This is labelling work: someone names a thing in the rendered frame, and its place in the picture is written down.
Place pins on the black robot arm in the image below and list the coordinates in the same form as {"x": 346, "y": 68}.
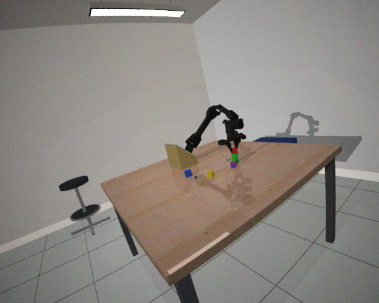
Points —
{"x": 234, "y": 123}

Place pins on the blue block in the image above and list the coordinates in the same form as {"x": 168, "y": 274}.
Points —
{"x": 188, "y": 173}

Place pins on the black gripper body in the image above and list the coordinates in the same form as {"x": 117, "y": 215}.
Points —
{"x": 224, "y": 142}

